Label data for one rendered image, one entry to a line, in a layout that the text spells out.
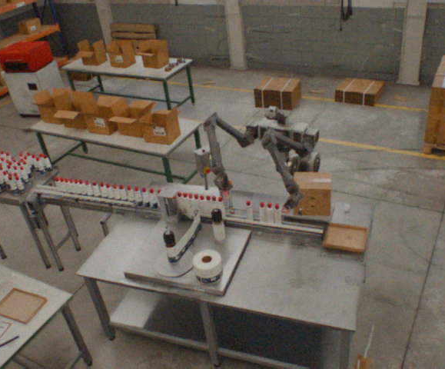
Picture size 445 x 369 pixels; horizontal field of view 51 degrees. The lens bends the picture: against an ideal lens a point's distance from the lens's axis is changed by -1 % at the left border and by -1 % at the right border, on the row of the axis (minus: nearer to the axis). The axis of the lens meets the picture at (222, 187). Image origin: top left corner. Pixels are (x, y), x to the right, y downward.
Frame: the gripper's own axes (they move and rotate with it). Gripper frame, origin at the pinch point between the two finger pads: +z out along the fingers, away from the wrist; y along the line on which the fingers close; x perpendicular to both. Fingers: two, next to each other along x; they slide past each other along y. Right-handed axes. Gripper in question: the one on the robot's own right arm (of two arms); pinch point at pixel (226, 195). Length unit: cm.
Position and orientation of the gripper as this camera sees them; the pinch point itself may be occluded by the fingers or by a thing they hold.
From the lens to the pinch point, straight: 361.4
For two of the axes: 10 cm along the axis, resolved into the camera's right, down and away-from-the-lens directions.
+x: 4.8, -5.4, 6.9
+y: 8.7, 1.8, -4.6
